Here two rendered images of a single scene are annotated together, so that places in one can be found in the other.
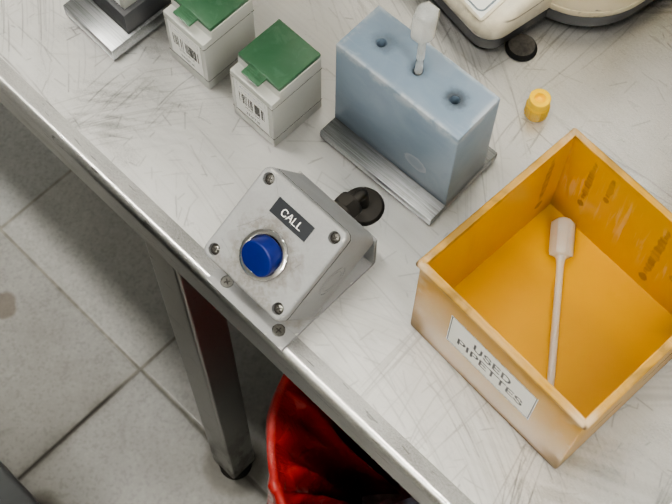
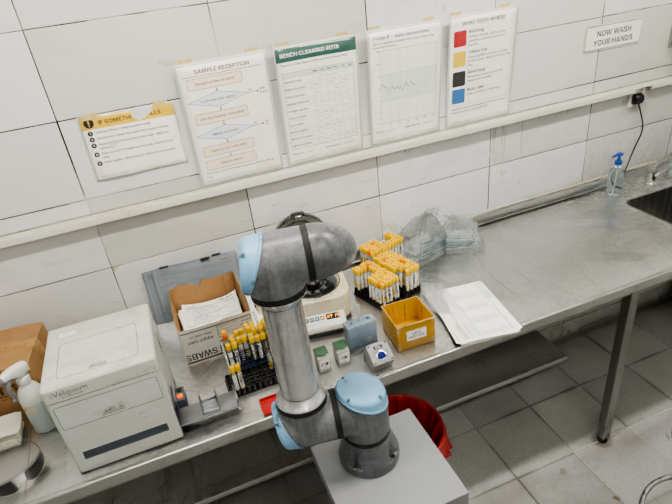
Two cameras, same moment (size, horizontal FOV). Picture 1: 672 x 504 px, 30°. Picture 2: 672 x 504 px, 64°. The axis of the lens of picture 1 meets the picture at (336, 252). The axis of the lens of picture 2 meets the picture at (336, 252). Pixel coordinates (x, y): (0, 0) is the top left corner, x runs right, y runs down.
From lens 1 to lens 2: 1.26 m
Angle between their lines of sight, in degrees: 51
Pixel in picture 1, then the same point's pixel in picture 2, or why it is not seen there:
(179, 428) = not seen: outside the picture
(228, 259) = (378, 362)
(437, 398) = (415, 352)
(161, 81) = (325, 376)
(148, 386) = not seen: outside the picture
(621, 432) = not seen: hidden behind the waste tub
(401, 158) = (366, 341)
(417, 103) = (365, 322)
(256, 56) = (338, 346)
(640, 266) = (403, 317)
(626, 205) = (396, 308)
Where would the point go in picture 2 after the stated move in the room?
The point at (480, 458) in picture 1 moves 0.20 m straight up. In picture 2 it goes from (429, 349) to (427, 298)
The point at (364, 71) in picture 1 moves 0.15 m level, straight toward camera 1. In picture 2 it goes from (354, 328) to (398, 338)
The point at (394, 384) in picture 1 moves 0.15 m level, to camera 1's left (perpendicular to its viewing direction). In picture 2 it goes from (410, 357) to (393, 390)
